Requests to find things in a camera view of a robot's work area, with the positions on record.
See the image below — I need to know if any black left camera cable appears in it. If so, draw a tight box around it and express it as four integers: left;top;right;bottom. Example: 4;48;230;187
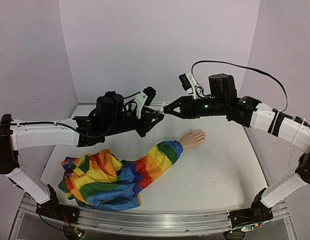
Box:
87;92;141;137

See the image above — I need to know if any black camera cable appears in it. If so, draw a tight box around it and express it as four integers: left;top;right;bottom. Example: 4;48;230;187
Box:
191;60;288;112
87;92;141;137

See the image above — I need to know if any clear nail polish bottle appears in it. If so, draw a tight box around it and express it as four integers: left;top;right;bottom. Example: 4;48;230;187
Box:
158;101;168;114

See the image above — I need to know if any rainbow striped jacket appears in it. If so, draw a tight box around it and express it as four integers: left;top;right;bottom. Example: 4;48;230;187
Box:
58;140;183;212

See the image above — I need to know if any black right camera cable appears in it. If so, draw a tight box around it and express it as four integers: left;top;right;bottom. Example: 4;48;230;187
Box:
191;60;288;112

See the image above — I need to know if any aluminium front rail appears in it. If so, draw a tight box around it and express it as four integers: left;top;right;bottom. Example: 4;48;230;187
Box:
20;201;296;240

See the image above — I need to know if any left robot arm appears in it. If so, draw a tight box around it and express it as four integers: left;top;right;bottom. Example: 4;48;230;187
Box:
0;89;166;224

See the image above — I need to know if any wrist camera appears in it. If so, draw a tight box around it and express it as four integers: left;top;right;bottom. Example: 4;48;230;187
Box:
178;73;205;99
133;86;156;119

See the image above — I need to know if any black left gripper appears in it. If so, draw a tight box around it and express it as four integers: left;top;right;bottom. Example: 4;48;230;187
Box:
105;109;166;139

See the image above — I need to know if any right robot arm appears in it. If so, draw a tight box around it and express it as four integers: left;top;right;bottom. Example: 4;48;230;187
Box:
163;73;310;232

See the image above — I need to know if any mannequin hand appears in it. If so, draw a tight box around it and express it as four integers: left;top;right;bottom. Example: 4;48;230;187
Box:
179;130;206;150

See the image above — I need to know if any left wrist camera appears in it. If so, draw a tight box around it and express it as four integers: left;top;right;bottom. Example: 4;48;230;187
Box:
133;86;156;119

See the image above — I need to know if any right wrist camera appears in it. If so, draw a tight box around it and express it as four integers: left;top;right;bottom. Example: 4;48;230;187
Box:
178;73;205;99

